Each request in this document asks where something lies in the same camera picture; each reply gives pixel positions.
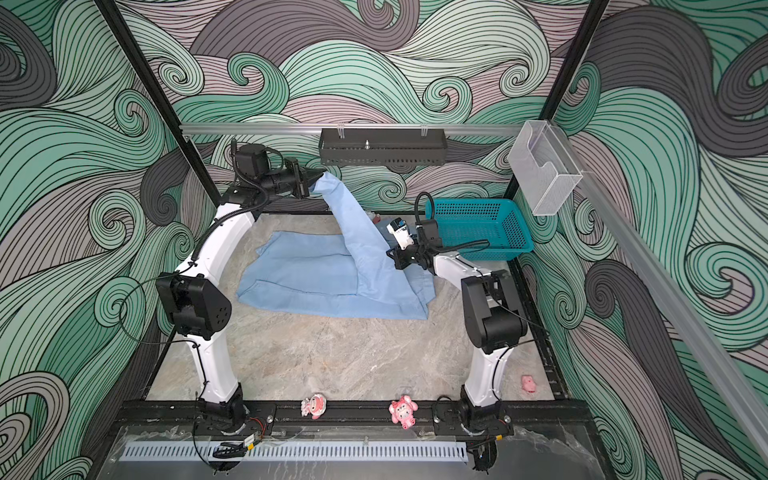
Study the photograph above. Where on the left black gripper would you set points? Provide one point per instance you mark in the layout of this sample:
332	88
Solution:
301	177

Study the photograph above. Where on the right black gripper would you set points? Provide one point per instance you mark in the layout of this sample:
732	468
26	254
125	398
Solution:
398	255

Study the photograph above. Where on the light blue long sleeve shirt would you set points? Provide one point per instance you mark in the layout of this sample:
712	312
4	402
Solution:
347	275

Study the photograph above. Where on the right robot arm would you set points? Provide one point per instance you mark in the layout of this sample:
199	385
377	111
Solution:
493	315

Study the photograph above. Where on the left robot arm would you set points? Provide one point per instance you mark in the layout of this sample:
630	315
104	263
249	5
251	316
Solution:
190	297

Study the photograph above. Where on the teal plastic basket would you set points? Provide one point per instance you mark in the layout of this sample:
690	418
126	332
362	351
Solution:
489	229

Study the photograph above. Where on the pink pig plush toy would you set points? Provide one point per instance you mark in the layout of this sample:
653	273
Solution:
402	411

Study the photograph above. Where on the small pink floor toy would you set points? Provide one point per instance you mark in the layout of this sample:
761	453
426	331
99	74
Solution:
528	384

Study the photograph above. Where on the pink white plush toy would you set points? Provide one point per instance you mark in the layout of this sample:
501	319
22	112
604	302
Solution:
314	406

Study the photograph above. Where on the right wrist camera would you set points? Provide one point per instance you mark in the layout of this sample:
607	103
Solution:
398	228

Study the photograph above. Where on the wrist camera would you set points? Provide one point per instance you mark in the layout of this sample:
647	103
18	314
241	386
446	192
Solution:
252	160
398	228

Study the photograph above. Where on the black perforated wall tray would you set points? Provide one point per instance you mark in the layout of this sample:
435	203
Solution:
382	147

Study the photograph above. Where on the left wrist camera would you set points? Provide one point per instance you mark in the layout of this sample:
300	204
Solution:
252	160

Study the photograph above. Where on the aluminium back wall rail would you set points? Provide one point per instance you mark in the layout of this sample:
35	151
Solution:
268	128

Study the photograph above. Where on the aluminium wall rail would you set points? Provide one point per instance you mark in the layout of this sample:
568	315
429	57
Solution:
736	391
268	128

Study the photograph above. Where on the clear acrylic wall box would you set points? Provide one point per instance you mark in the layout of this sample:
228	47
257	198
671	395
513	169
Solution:
545	165

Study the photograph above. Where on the white slotted cable duct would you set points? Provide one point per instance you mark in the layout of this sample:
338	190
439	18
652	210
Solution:
299	451

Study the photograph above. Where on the black front mounting rail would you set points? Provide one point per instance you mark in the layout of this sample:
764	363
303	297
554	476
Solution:
441	416

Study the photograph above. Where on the aluminium right wall rail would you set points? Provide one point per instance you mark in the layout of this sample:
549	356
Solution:
736	391

